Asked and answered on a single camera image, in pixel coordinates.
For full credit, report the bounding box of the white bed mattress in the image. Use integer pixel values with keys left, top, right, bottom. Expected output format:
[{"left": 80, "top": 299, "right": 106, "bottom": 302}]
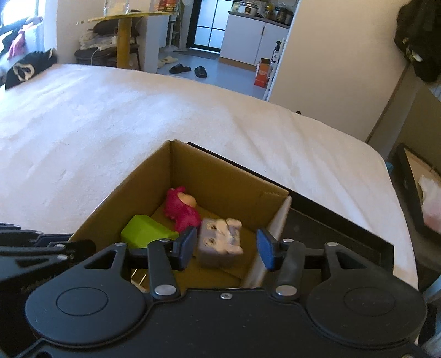
[{"left": 0, "top": 63, "right": 419, "bottom": 293}]

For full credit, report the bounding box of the pink cloth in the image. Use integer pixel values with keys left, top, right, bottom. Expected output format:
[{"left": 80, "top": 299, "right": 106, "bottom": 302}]
[{"left": 9, "top": 26, "right": 29, "bottom": 60}]

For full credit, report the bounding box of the white kitchen cabinet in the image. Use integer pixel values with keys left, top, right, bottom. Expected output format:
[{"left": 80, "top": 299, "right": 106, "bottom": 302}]
[{"left": 219, "top": 10, "right": 292, "bottom": 69}]

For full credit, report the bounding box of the cardboard box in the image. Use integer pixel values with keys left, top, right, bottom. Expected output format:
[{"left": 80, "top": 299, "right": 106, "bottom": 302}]
[{"left": 67, "top": 139, "right": 293, "bottom": 288}]

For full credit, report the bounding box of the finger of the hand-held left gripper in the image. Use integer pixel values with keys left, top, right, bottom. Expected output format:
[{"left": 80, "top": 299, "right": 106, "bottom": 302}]
[{"left": 0, "top": 231, "right": 97, "bottom": 265}]

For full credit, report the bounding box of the green cube block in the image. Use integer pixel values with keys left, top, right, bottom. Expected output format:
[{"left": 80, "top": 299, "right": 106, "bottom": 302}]
[{"left": 120, "top": 215, "right": 180, "bottom": 249}]

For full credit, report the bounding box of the black-framed glass door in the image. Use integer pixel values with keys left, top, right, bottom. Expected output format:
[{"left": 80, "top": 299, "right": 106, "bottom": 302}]
[{"left": 188, "top": 0, "right": 230, "bottom": 52}]

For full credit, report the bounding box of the yellow round table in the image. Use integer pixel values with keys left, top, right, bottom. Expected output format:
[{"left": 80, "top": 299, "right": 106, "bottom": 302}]
[{"left": 88, "top": 10, "right": 180, "bottom": 69}]

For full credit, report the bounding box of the orange cardboard carton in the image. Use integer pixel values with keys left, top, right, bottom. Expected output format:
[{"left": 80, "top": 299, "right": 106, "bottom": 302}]
[{"left": 254, "top": 58, "right": 273, "bottom": 86}]

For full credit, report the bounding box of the black hanging clothing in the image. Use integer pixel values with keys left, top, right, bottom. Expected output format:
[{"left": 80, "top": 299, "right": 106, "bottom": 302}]
[{"left": 394, "top": 0, "right": 441, "bottom": 82}]

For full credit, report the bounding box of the pink toy figure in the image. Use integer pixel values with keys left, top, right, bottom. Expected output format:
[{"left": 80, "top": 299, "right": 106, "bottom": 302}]
[{"left": 163, "top": 186, "right": 202, "bottom": 232}]

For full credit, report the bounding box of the purple-grey rabbit cube toy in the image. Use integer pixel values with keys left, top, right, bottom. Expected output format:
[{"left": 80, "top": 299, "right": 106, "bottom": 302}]
[{"left": 196, "top": 218, "right": 244, "bottom": 269}]

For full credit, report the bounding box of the white rice cooker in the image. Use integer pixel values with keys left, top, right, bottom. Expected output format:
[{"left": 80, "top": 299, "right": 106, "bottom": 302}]
[{"left": 232, "top": 0, "right": 259, "bottom": 16}]

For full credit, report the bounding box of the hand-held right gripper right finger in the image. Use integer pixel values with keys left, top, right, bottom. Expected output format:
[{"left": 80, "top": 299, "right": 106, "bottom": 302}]
[{"left": 257, "top": 228, "right": 359, "bottom": 299}]

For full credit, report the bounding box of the pile of clutter under table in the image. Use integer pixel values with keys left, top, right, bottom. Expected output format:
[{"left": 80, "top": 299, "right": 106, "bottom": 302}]
[{"left": 74, "top": 24, "right": 140, "bottom": 67}]

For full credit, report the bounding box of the pale plastic bag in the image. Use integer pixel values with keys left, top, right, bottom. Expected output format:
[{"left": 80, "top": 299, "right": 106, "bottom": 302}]
[{"left": 418, "top": 174, "right": 441, "bottom": 228}]

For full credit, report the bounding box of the black flat box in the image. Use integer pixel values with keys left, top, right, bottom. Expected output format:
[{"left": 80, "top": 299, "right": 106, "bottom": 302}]
[{"left": 393, "top": 143, "right": 441, "bottom": 236}]

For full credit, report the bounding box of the black cloth bag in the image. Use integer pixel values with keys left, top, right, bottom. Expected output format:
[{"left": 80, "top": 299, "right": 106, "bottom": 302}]
[{"left": 4, "top": 50, "right": 57, "bottom": 91}]

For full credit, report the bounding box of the black shallow tray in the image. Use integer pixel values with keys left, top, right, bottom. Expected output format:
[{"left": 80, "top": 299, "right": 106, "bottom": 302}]
[{"left": 188, "top": 141, "right": 395, "bottom": 288}]

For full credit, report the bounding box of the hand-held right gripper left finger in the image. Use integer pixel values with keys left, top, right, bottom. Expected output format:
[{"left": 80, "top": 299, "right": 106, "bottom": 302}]
[{"left": 83, "top": 227, "right": 199, "bottom": 299}]

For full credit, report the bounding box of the clear water jug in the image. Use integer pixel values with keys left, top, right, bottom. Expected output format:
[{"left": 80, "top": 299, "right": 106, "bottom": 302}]
[{"left": 103, "top": 0, "right": 131, "bottom": 16}]

